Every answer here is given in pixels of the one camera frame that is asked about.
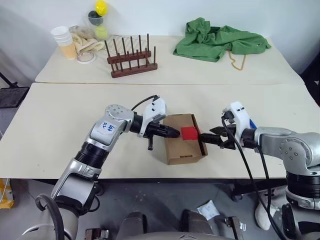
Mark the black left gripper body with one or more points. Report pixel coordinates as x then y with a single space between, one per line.
153 130

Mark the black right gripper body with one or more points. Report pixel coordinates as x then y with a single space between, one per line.
230 138

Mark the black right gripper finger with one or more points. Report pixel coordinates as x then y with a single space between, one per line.
211 138
218 130

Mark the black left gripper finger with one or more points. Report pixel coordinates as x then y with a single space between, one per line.
171 129
171 135

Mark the brown cardboard box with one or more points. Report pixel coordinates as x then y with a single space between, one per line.
182 150

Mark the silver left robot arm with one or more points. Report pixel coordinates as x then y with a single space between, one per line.
110 130

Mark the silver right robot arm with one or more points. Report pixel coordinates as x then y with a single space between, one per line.
287 142

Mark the red cube block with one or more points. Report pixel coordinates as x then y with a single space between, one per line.
189 133

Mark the dark wooden peg rack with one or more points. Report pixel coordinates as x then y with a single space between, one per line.
135 67

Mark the white desiccant packet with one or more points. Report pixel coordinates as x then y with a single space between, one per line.
208 210

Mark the white shoe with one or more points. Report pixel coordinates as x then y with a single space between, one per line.
262 212

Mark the dark rounded shape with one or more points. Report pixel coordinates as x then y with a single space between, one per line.
194 221
133 222

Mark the green cloth garment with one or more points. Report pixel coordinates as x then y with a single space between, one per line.
220 42

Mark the white tape roll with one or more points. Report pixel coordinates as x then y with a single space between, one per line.
85 58

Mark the dark equipment case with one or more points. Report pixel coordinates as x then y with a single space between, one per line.
312 75

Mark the green tennis ball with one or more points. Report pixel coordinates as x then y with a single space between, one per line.
101 33

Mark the beige fabric gloves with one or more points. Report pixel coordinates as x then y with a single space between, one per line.
86 42

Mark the tan paper cup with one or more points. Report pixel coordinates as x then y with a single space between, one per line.
68 51

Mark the dark grey bowl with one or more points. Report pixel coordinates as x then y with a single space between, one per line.
95 18

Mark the white paper cup stack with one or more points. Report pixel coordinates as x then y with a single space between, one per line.
61 35

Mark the yellow ball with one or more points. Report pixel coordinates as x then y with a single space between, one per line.
101 8

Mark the black mesh panel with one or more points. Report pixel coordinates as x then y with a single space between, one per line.
12 98

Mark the black tripod leg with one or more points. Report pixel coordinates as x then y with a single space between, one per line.
8 81

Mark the yellow floor object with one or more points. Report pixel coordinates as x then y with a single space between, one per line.
6 200

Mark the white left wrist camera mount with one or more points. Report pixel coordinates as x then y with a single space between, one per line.
155 108

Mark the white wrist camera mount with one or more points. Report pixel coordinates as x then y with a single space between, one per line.
240 117
155 108

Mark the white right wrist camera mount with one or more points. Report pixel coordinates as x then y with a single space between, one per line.
240 117

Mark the black table frame leg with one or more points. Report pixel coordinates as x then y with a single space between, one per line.
257 187

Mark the metal floor bracket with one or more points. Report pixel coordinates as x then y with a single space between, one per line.
97 233
236 226

